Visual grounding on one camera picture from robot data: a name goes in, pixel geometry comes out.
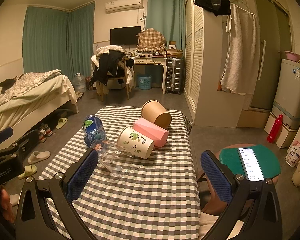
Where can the white printed bag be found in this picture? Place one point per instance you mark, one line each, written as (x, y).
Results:
(293, 154)

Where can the brown paper cup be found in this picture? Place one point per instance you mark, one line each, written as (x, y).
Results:
(156, 113)

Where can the black hanging garment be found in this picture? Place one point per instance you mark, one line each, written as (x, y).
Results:
(217, 7)

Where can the silver black suitcase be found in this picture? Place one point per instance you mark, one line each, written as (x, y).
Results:
(174, 75)

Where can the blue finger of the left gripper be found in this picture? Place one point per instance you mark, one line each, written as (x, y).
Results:
(5, 134)

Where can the person's left hand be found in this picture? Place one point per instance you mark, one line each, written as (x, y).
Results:
(6, 207)

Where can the teal curtain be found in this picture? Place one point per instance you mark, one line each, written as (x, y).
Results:
(58, 39)
(168, 17)

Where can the white slipper near edge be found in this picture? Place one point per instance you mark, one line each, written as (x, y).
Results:
(14, 199)

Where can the white air conditioner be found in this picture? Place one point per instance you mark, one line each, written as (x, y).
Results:
(123, 5)

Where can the large water jug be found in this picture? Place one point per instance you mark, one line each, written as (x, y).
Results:
(79, 83)

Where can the yellow-green slipper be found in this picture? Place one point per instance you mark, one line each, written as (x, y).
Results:
(29, 171)

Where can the red bottle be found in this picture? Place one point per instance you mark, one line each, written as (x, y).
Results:
(274, 132)

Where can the brown round stool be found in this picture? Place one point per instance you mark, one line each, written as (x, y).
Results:
(215, 206)

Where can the white louvered wardrobe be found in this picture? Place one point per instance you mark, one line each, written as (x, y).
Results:
(205, 47)

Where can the smartphone with lit screen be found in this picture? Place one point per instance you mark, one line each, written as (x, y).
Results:
(250, 164)

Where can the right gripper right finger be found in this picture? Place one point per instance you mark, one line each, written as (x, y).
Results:
(263, 220)

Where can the white small fridge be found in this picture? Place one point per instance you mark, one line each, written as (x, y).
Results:
(287, 97)

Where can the blue laundry basket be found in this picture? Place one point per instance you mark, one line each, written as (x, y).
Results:
(144, 81)

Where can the white desk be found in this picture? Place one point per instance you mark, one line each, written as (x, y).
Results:
(154, 61)

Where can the checkered tablecloth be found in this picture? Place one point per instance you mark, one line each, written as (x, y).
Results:
(157, 198)

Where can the left teal curtain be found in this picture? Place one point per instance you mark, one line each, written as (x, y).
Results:
(58, 39)

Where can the green slipper under bed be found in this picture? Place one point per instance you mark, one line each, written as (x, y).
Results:
(61, 122)

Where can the pink basin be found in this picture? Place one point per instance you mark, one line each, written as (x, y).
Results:
(292, 56)

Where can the clear glass cup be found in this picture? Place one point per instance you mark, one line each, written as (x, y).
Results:
(116, 159)

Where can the black flat monitor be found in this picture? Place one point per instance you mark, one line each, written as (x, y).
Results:
(125, 35)

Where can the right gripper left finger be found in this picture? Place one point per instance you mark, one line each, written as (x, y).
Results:
(34, 219)

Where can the hanging white towel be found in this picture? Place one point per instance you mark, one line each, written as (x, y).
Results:
(243, 55)

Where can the right teal curtain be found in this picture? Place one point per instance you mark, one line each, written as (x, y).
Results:
(168, 17)

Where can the white red sneakers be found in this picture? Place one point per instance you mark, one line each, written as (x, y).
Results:
(44, 131)

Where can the pink faceted cup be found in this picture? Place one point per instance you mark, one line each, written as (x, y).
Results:
(152, 131)

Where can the bed with floral bedding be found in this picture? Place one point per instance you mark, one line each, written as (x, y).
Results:
(32, 97)

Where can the chair piled with clothes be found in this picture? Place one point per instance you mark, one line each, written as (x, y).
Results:
(112, 62)

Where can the white cup with green print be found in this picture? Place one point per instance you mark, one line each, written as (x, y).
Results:
(136, 143)

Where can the plaid cloth bundle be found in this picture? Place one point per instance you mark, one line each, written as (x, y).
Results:
(151, 40)

